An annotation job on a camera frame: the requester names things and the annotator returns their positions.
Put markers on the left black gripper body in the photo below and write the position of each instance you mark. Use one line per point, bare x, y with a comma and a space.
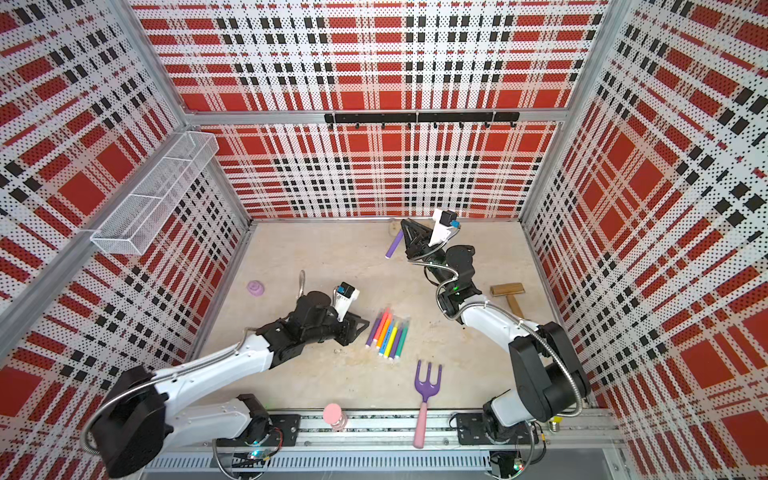
343, 331

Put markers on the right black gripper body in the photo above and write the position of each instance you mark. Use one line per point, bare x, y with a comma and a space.
419, 248

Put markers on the orange marker pen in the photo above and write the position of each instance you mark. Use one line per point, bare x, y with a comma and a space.
384, 331

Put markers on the pink marker pen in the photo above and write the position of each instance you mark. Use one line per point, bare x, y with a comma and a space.
375, 342

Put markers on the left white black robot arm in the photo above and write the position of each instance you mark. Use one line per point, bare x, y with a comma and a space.
148, 412

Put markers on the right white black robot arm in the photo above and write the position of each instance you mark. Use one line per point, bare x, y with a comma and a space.
549, 379

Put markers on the blue marker pen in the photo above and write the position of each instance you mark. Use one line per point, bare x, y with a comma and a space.
393, 322

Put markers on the yellow marker pen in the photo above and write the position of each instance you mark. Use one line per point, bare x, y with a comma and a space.
391, 340

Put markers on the pink cylindrical cup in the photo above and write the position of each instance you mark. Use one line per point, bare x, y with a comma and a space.
335, 417

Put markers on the purple smiley toy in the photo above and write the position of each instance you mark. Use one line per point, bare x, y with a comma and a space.
255, 288

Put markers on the yellow light bulb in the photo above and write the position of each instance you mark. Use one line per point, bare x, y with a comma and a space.
554, 424

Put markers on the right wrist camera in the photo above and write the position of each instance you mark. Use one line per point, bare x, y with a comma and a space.
445, 225

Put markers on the purple garden fork pink handle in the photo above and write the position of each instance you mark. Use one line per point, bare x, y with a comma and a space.
426, 389

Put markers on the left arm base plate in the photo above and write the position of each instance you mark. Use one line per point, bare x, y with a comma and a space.
280, 429

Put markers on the black hook rail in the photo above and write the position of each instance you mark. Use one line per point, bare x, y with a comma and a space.
482, 117

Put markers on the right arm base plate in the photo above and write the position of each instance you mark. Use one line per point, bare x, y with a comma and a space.
475, 429

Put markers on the white wire mesh shelf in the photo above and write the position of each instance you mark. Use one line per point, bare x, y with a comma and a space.
135, 223

